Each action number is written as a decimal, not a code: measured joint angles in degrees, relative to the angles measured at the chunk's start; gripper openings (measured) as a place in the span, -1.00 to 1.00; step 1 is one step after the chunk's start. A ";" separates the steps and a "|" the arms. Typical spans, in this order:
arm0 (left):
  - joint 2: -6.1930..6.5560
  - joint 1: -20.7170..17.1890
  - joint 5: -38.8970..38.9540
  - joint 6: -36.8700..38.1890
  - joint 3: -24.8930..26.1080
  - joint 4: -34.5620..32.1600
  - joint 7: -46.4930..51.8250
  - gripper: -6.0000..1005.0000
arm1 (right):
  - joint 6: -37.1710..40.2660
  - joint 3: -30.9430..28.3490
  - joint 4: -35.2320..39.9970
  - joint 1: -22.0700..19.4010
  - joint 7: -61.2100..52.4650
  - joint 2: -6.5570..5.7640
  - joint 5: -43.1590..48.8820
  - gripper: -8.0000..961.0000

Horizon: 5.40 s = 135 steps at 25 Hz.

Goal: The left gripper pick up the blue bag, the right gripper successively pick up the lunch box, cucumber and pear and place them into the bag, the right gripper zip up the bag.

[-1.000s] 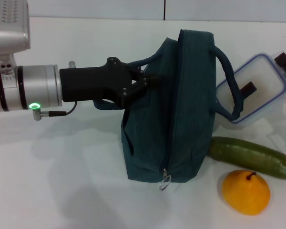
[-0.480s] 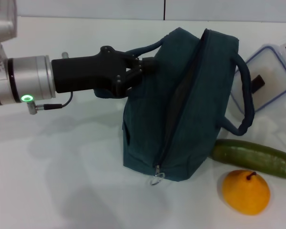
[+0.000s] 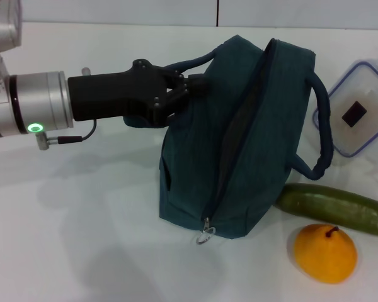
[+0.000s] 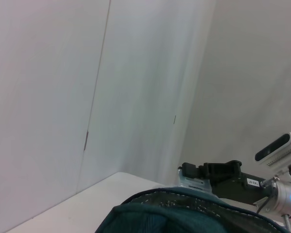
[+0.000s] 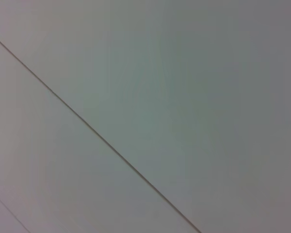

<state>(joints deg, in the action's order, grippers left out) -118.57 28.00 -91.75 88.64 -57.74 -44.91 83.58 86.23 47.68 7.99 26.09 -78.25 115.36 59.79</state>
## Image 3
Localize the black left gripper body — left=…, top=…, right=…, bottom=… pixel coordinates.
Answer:
left=67, top=59, right=169, bottom=128

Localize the clear plastic box blue lid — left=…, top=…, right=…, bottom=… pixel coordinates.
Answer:
left=312, top=50, right=378, bottom=158

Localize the dark teal fabric bag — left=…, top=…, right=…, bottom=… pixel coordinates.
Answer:
left=122, top=34, right=335, bottom=247

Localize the green cucumber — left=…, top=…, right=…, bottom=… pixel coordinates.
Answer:
left=275, top=183, right=378, bottom=237

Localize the orange yellow pear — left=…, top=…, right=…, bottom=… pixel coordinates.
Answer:
left=294, top=224, right=358, bottom=285

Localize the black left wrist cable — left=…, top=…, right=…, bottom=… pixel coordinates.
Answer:
left=49, top=119, right=97, bottom=146

